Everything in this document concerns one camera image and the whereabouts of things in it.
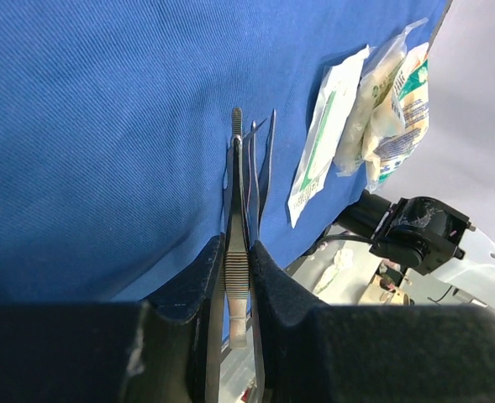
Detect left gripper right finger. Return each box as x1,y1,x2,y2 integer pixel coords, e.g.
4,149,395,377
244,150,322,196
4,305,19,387
249,243,495,402

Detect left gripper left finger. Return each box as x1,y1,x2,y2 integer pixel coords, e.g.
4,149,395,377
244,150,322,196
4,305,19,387
0,235,224,402

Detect long serrated steel forceps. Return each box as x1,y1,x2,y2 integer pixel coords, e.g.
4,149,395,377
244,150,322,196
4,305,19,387
204,107,267,403

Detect steel tweezers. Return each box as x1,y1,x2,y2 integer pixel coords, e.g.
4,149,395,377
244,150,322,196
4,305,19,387
243,121,266,248
257,109,276,227

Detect blue surgical cloth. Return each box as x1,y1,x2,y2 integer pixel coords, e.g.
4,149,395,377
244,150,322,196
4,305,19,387
0,1,445,302

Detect long white green pouch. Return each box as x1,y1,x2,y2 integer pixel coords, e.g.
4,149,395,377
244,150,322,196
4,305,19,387
287,45,372,226

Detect green clear supply packet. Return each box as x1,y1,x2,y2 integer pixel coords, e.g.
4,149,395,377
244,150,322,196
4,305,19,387
334,18,428,176

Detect white blue supply packet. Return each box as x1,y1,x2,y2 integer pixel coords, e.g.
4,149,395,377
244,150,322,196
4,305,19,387
361,43,429,192

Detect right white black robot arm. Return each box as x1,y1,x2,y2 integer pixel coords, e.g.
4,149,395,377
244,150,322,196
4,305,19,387
334,191,471,275

